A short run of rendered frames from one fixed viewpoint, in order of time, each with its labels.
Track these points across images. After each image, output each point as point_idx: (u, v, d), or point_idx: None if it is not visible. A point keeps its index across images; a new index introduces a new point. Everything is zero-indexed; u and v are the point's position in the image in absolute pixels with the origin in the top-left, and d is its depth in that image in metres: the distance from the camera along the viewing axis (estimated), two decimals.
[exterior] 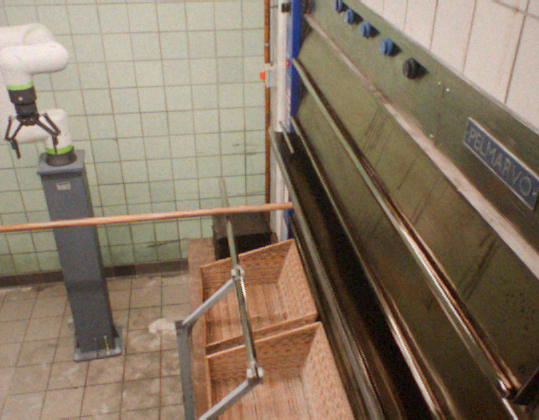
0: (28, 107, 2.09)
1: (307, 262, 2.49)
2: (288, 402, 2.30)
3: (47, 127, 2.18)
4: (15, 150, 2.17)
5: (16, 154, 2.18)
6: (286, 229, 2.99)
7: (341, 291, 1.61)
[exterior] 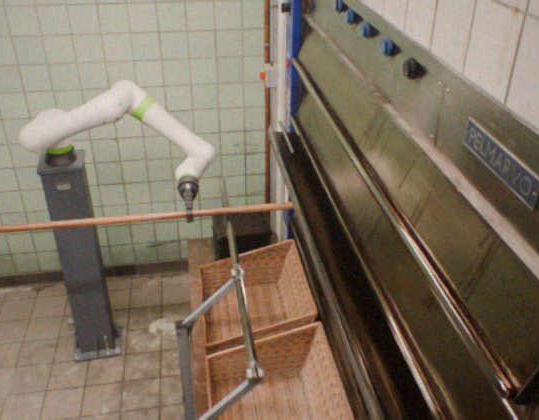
0: (180, 188, 2.53)
1: (307, 262, 2.49)
2: (288, 402, 2.30)
3: None
4: (186, 217, 2.39)
5: (186, 220, 2.37)
6: (286, 229, 2.99)
7: (341, 291, 1.61)
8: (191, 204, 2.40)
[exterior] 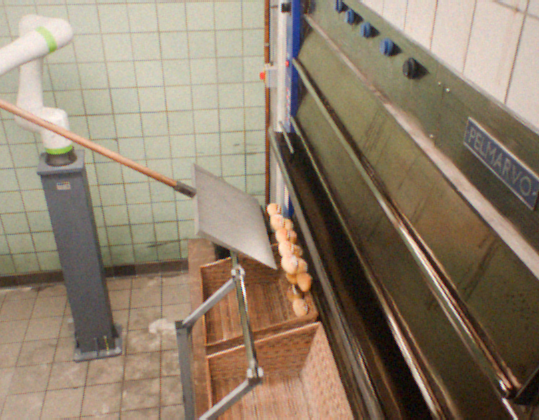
0: None
1: (307, 262, 2.49)
2: (288, 402, 2.30)
3: None
4: None
5: None
6: None
7: (341, 291, 1.61)
8: None
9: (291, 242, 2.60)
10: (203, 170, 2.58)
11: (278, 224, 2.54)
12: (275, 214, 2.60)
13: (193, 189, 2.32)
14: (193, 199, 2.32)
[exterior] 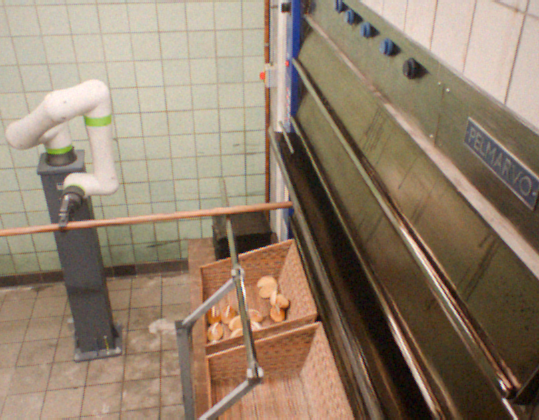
0: (62, 199, 2.47)
1: (307, 262, 2.49)
2: (288, 402, 2.30)
3: (66, 210, 2.37)
4: (61, 230, 2.33)
5: (60, 233, 2.32)
6: (286, 229, 2.99)
7: (341, 291, 1.61)
8: (67, 216, 2.34)
9: None
10: None
11: (259, 317, 2.67)
12: None
13: None
14: None
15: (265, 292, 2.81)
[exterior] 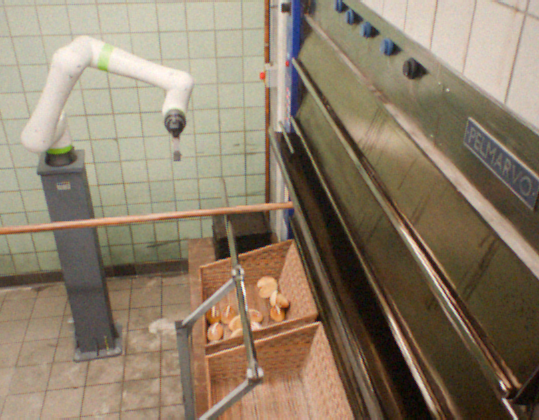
0: (166, 121, 2.42)
1: (307, 262, 2.49)
2: (288, 402, 2.30)
3: None
4: (173, 157, 2.33)
5: (173, 159, 2.31)
6: (286, 229, 2.99)
7: (341, 291, 1.61)
8: (176, 120, 2.28)
9: None
10: None
11: (259, 317, 2.67)
12: None
13: None
14: None
15: (265, 292, 2.81)
